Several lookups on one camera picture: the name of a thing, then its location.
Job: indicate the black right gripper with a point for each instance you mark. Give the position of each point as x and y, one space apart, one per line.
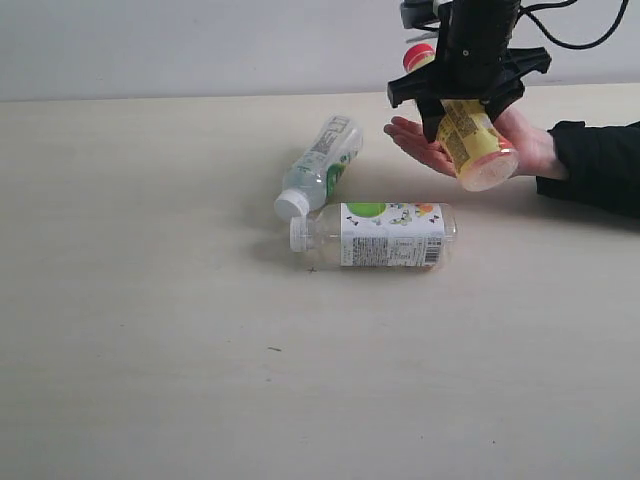
472 61

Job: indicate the yellow label bottle red cap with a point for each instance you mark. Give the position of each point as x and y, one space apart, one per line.
482 157

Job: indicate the clear bottle white cartoon label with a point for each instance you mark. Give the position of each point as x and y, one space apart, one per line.
376 235

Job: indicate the white cap green label bottle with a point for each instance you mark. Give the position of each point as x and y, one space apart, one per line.
310 181

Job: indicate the person's open hand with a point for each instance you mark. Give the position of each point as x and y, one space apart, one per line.
536 147

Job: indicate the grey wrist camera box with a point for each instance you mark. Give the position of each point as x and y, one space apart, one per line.
422 14

